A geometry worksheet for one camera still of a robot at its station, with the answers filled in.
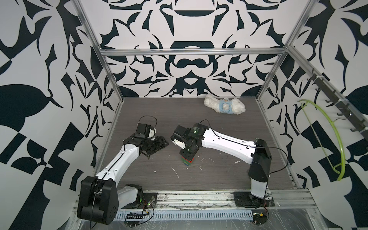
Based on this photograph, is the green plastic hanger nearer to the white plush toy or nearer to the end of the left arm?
the white plush toy

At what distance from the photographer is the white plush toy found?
3.41 ft

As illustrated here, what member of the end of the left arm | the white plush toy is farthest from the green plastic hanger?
the end of the left arm
